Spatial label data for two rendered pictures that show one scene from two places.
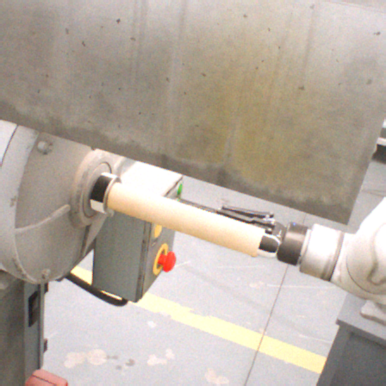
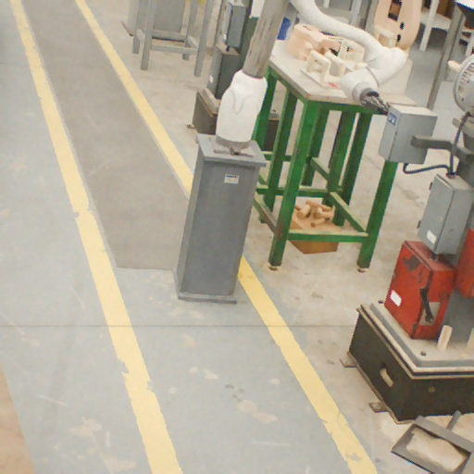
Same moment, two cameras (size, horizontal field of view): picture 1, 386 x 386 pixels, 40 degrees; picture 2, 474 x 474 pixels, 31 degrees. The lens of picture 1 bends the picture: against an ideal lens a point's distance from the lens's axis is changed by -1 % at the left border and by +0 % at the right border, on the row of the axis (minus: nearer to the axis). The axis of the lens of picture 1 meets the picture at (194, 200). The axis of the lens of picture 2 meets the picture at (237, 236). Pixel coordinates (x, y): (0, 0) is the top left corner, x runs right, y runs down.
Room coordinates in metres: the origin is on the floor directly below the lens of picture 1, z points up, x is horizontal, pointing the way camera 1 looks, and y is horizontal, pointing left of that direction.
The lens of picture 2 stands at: (3.19, 2.34, 1.93)
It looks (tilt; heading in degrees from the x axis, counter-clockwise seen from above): 25 degrees down; 233
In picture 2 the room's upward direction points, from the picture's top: 12 degrees clockwise
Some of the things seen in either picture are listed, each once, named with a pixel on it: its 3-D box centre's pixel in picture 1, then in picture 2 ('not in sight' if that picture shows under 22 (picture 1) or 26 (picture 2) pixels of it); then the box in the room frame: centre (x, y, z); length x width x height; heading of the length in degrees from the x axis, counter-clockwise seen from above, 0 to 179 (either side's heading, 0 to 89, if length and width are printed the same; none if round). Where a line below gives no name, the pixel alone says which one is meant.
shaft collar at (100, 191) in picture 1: (106, 193); not in sight; (0.53, 0.10, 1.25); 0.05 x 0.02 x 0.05; 165
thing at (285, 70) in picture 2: not in sight; (322, 150); (0.36, -0.87, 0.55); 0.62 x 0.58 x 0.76; 75
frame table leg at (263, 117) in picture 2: not in sight; (256, 145); (0.53, -1.20, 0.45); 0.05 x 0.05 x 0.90; 75
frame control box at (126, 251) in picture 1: (97, 239); (418, 148); (0.80, 0.17, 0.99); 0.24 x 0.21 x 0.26; 75
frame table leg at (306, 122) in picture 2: not in sight; (292, 187); (0.67, -0.67, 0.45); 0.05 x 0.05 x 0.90; 75
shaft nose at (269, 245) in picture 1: (269, 246); not in sight; (0.48, -0.09, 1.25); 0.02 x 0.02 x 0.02; 75
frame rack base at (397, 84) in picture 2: not in sight; (382, 68); (0.18, -0.79, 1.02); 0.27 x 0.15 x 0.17; 79
